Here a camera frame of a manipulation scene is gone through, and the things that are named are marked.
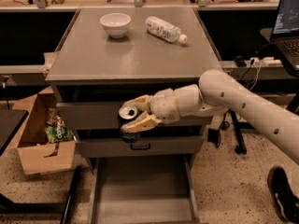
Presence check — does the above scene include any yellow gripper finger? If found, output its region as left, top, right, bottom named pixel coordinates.
left=123, top=94, right=152, bottom=112
left=121, top=111, right=162, bottom=133

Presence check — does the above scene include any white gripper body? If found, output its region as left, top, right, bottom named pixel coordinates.
left=149, top=89, right=180, bottom=124

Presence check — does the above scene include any blue pepsi can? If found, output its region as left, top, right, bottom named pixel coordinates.
left=118, top=105, right=139, bottom=144

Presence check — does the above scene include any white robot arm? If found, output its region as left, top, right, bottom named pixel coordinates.
left=121, top=69, right=299, bottom=163

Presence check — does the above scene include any grey middle drawer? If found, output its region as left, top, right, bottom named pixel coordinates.
left=76, top=136, right=203, bottom=158

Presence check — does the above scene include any grey drawer cabinet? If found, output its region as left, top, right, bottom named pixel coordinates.
left=45, top=6, right=227, bottom=173

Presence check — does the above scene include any grey open bottom drawer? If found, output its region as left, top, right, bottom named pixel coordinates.
left=87, top=155, right=199, bottom=224

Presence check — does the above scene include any grey top drawer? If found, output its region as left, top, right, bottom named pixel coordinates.
left=56, top=98, right=219, bottom=130

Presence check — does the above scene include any black power adapter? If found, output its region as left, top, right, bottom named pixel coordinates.
left=207, top=128, right=221, bottom=147

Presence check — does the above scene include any clear plastic water bottle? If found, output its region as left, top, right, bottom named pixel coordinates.
left=145, top=16, right=188, bottom=44

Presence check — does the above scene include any white ceramic bowl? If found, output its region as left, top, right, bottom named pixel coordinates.
left=100, top=13, right=131, bottom=38

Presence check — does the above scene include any black desk leg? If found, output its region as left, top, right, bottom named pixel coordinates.
left=229, top=110, right=247, bottom=155

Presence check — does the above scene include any green snack bag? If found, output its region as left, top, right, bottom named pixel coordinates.
left=45, top=126, right=73, bottom=143

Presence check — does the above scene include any white power strip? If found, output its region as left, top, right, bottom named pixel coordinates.
left=249, top=57, right=282, bottom=67

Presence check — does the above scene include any brown cardboard box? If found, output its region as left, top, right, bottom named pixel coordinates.
left=9, top=87, right=75, bottom=175

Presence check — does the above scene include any black laptop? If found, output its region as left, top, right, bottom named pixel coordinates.
left=270, top=0, right=299, bottom=71

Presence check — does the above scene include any black sneaker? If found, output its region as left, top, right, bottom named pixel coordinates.
left=267, top=166, right=299, bottom=224

